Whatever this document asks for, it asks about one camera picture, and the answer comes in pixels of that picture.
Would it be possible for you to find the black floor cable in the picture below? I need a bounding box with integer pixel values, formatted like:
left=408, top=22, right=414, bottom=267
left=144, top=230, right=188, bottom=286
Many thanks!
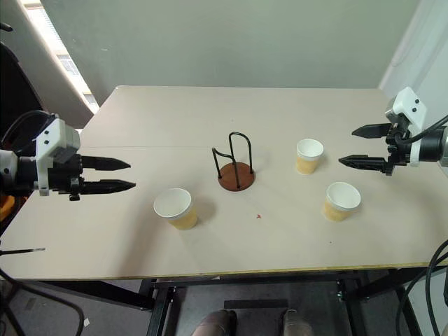
left=0, top=268, right=86, bottom=336

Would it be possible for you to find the orange object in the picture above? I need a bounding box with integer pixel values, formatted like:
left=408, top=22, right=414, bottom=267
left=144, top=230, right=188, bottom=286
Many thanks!
left=0, top=195, right=17, bottom=222

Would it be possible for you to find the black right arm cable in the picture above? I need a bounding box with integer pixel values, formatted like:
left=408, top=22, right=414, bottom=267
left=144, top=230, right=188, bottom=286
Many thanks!
left=401, top=116, right=448, bottom=144

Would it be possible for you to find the yellow paper cup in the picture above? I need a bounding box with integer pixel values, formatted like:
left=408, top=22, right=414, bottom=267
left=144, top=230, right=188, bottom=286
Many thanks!
left=322, top=181, right=362, bottom=223
left=153, top=187, right=199, bottom=231
left=295, top=138, right=325, bottom=176

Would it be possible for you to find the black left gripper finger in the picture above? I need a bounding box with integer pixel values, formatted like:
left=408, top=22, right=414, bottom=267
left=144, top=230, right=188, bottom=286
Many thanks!
left=82, top=178, right=137, bottom=196
left=80, top=155, right=132, bottom=173

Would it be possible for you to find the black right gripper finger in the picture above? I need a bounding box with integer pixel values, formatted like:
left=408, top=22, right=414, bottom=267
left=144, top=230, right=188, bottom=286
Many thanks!
left=337, top=154, right=391, bottom=173
left=351, top=122, right=391, bottom=139

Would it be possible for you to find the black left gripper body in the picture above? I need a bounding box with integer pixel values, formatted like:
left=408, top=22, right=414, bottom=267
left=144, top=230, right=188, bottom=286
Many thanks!
left=48, top=153, right=86, bottom=202

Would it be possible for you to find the thin black rod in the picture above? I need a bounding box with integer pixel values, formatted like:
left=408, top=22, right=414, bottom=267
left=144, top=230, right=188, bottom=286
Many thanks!
left=0, top=247, right=46, bottom=256

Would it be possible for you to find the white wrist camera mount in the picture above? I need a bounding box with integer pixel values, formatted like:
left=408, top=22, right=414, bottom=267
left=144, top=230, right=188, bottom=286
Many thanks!
left=34, top=118, right=82, bottom=197
left=384, top=86, right=428, bottom=167

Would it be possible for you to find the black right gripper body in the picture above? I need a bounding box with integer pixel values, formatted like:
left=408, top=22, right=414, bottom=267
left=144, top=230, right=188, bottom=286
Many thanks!
left=384, top=122, right=412, bottom=176

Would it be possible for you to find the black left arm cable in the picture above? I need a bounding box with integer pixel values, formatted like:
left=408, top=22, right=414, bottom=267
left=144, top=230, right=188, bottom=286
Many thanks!
left=0, top=109, right=59, bottom=155

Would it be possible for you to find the wire cup holder wooden base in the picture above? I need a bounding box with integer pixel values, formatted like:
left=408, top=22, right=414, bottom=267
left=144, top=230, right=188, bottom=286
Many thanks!
left=211, top=131, right=257, bottom=193

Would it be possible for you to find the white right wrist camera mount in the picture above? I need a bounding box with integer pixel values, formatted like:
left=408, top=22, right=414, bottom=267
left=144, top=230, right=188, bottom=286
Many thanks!
left=384, top=86, right=428, bottom=167

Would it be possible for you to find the black metal table frame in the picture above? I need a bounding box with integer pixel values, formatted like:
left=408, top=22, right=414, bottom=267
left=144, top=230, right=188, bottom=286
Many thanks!
left=20, top=267, right=433, bottom=336

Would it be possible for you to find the window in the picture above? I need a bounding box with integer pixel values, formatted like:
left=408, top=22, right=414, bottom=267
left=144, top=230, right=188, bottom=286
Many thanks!
left=26, top=6, right=99, bottom=113

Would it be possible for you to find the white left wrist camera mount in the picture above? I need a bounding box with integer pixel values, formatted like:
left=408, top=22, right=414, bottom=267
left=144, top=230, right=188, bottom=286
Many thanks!
left=34, top=118, right=82, bottom=197

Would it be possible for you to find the dark rounded shape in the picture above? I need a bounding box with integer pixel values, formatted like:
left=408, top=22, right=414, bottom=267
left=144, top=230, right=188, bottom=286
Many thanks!
left=281, top=309, right=314, bottom=336
left=191, top=309, right=238, bottom=336

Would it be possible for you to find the black hanging cable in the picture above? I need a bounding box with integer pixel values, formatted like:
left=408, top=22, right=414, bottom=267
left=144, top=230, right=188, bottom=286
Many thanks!
left=398, top=239, right=448, bottom=336

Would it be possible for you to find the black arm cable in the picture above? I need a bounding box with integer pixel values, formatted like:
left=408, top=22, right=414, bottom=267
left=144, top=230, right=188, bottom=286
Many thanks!
left=0, top=109, right=59, bottom=155
left=401, top=116, right=448, bottom=144

